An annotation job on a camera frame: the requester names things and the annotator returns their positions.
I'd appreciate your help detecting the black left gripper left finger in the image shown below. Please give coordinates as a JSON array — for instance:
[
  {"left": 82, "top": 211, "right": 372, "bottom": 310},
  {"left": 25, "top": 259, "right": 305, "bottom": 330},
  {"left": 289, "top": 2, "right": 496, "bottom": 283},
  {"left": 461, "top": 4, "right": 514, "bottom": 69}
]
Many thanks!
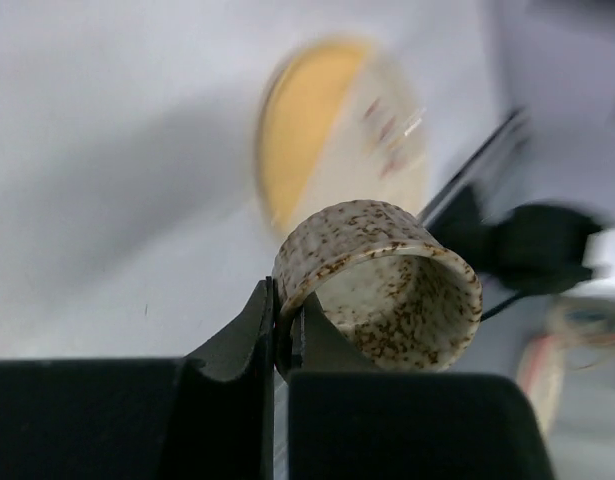
[{"left": 0, "top": 279, "right": 276, "bottom": 479}]

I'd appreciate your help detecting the yellow cream floral plate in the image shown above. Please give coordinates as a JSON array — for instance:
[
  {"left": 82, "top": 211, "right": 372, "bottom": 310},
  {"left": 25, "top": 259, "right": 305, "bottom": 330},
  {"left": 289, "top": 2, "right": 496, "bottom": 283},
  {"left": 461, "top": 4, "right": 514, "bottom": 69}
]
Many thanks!
[{"left": 255, "top": 36, "right": 428, "bottom": 238}]

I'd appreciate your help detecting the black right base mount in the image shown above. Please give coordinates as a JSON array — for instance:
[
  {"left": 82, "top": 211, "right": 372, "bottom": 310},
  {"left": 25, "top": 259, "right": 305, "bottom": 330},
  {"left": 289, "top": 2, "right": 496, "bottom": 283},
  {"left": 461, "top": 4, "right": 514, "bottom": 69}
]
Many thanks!
[{"left": 430, "top": 186, "right": 609, "bottom": 321}]

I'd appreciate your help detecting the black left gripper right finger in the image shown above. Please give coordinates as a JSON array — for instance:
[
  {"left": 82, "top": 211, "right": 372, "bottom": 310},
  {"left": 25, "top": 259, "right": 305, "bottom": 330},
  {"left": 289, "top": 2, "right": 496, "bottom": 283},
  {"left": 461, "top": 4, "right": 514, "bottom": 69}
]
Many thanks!
[{"left": 286, "top": 292, "right": 556, "bottom": 480}]

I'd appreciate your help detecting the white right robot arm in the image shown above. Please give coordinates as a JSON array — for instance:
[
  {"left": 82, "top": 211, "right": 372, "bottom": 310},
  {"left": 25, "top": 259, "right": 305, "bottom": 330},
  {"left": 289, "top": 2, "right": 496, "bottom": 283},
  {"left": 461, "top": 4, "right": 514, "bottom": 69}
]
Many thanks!
[{"left": 561, "top": 227, "right": 615, "bottom": 300}]

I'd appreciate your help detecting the aluminium rail frame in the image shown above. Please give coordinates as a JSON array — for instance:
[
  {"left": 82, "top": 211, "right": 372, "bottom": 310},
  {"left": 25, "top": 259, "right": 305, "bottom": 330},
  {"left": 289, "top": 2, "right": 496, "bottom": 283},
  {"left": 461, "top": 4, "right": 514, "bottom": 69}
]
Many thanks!
[{"left": 418, "top": 107, "right": 530, "bottom": 227}]

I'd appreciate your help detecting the speckled ceramic cup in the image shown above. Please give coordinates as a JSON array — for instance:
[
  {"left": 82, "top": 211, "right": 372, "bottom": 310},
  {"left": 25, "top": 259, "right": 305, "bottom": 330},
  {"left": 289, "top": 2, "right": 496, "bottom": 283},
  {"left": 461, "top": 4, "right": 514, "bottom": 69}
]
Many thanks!
[{"left": 272, "top": 200, "right": 482, "bottom": 375}]

